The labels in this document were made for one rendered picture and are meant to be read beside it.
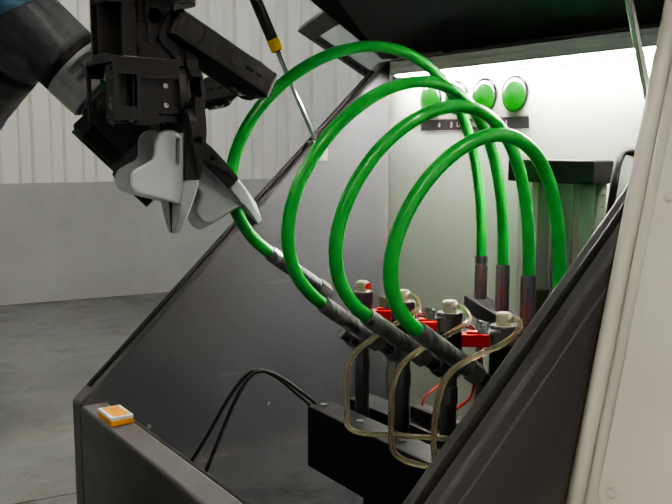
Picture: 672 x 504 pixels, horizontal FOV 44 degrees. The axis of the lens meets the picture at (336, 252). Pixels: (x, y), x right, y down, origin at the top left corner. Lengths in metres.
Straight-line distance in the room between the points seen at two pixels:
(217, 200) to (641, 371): 0.46
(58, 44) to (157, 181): 0.23
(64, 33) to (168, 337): 0.52
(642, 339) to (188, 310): 0.72
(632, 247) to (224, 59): 0.40
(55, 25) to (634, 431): 0.67
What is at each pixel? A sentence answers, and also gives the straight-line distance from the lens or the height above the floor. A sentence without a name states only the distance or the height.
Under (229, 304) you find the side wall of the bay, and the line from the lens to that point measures 1.30.
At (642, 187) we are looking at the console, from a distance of 0.79.
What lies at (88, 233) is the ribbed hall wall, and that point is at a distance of 7.50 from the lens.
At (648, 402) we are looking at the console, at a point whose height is 1.10.
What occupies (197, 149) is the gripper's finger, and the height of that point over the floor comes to 1.30.
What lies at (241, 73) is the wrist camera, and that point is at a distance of 0.78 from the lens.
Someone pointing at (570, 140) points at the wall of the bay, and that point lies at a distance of 1.16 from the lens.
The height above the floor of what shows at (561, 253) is 1.20.
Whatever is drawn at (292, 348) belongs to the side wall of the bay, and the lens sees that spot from 1.37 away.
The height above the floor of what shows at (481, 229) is 1.20.
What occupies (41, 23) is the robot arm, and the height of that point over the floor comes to 1.43.
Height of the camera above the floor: 1.31
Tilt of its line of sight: 7 degrees down
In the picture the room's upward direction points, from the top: straight up
